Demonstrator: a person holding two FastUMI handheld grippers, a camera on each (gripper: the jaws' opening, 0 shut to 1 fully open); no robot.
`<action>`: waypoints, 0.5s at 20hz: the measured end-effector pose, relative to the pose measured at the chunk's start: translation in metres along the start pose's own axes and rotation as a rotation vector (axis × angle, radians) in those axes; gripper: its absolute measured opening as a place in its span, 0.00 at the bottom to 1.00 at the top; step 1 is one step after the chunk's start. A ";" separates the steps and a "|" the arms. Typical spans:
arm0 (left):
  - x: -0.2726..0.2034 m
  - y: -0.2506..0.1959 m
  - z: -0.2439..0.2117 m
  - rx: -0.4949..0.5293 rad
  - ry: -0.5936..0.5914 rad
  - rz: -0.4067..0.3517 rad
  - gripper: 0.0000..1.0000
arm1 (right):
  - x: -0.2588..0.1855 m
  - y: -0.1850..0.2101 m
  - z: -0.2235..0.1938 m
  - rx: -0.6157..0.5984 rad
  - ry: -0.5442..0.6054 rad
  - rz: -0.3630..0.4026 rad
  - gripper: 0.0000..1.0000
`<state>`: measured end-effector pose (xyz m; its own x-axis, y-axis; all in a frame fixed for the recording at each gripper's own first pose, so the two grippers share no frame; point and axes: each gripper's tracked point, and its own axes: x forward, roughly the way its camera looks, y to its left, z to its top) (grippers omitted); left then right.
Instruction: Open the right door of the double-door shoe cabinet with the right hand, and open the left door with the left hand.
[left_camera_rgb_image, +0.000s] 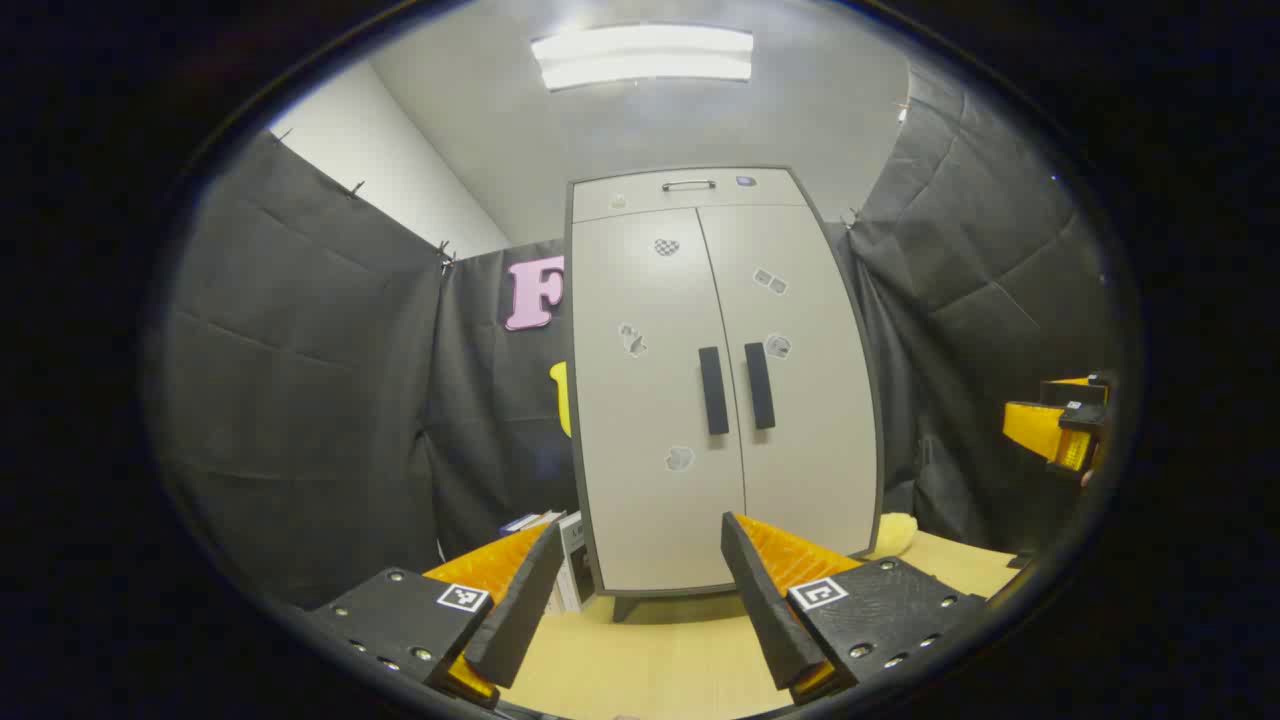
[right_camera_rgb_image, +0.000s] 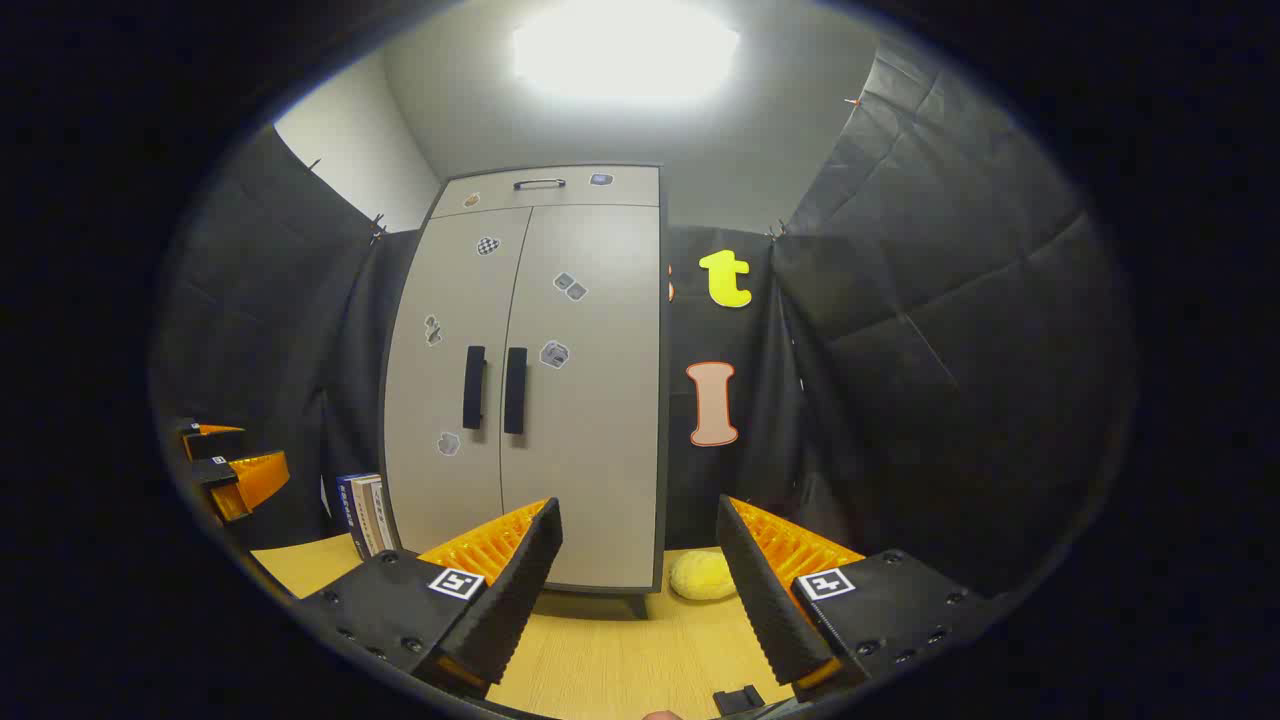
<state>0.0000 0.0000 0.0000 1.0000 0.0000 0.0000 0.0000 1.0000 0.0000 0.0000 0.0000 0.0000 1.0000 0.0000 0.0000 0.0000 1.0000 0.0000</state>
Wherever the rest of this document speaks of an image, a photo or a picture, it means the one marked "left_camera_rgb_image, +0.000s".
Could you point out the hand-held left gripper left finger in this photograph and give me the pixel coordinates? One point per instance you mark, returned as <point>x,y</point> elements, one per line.
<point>520,620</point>

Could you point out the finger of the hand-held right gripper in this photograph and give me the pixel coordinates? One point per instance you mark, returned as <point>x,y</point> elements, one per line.
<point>1030,425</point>
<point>1075,390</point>

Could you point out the white books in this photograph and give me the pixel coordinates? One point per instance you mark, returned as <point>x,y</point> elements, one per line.
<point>575,560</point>

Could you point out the ceiling light panel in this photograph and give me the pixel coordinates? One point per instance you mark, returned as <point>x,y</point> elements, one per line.
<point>640,55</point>

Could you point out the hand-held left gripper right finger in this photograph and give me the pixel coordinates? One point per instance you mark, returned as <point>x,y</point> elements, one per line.
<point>770,620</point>

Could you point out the grey double-door shoe cabinet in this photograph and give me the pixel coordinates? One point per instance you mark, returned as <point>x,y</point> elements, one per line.
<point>640,198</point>

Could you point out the yellow sponge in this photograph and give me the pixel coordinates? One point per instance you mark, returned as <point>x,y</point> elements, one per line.
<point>895,530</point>

